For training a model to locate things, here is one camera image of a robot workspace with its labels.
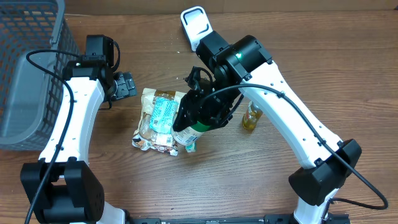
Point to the yellow liquid bottle silver cap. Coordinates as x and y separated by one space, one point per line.
251 116

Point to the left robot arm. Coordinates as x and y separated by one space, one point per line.
60 186

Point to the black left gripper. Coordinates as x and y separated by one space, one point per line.
127 86

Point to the teal tissue pack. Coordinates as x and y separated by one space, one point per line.
191 148

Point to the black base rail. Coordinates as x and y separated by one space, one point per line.
267 219

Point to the dark grey plastic basket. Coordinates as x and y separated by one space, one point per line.
34 35

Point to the white barcode scanner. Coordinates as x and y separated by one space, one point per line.
196 25

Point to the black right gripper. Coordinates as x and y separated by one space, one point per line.
200 109

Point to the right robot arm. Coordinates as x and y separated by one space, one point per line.
246 69

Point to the green lid labelled jar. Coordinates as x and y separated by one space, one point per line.
190 134

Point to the teal wet wipes pack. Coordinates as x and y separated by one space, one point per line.
163 114

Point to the brown snack bag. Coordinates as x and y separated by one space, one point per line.
146 138

